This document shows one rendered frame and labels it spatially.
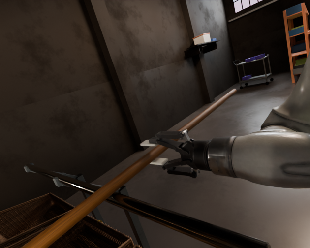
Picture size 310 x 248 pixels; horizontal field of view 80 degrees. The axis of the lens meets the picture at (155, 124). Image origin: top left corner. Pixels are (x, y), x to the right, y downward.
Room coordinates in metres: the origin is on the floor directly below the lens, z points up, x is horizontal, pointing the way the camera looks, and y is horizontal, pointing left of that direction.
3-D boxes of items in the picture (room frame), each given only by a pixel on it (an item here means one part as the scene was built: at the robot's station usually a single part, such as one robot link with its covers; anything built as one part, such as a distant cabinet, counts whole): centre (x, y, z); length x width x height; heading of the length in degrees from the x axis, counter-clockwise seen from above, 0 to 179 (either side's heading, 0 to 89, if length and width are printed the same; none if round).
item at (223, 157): (0.39, -0.13, 1.20); 0.09 x 0.06 x 0.09; 135
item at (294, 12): (5.86, -5.12, 1.02); 2.24 x 0.60 x 2.05; 133
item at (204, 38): (5.96, -2.17, 2.00); 0.44 x 0.36 x 0.25; 133
